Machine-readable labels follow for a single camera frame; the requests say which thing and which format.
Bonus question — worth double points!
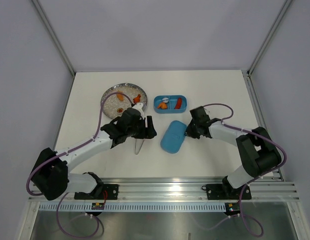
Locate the right side aluminium rail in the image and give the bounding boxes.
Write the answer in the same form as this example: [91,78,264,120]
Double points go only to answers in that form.
[241,70,285,182]

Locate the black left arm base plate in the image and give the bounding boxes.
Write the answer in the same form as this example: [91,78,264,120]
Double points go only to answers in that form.
[74,183,119,200]

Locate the blue lunch box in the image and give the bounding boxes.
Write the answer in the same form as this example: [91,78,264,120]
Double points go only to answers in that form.
[153,95,188,114]

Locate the white slotted cable duct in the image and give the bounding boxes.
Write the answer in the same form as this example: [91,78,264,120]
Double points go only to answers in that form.
[39,202,226,213]

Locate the aluminium rail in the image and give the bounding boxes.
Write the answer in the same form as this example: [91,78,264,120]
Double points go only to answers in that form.
[241,70,285,182]
[28,177,300,203]

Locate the blue lunch box lid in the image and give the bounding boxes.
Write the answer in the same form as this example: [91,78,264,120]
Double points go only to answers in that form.
[160,120,187,154]

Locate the orange fried fish piece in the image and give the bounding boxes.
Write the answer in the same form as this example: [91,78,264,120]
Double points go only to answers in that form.
[116,91,125,102]

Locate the small white rice cup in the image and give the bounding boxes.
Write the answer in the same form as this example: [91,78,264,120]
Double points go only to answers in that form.
[162,97,169,103]

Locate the aluminium frame post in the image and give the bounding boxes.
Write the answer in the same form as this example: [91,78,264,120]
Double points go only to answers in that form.
[30,0,76,79]
[246,0,295,77]

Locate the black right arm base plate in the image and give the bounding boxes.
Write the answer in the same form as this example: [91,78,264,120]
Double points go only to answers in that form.
[201,183,243,200]

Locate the small noodle sauce cup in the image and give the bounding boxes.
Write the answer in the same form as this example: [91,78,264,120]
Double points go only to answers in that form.
[116,108,124,114]

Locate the left aluminium frame post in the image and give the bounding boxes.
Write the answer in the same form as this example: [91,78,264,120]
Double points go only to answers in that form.
[30,0,76,79]

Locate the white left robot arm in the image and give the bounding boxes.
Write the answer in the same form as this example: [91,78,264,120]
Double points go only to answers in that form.
[27,103,157,201]

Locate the orange chicken wing piece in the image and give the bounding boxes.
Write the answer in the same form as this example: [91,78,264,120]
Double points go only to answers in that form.
[157,102,168,110]

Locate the aluminium front rail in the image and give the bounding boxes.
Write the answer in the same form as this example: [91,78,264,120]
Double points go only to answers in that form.
[28,177,300,203]

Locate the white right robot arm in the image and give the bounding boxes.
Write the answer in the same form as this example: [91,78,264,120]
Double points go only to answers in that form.
[185,106,282,200]

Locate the pink metal tongs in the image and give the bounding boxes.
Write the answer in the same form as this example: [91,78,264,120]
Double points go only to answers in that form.
[134,139,145,155]

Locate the speckled ceramic plate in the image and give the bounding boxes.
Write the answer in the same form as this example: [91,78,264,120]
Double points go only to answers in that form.
[101,83,148,119]

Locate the right aluminium frame post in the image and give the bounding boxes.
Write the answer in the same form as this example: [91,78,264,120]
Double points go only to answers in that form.
[246,0,295,77]

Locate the dark red chicken drumstick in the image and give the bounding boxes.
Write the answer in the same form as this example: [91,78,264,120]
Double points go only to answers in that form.
[133,94,141,104]

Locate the red sausage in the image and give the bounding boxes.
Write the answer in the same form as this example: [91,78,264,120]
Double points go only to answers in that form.
[174,97,183,110]

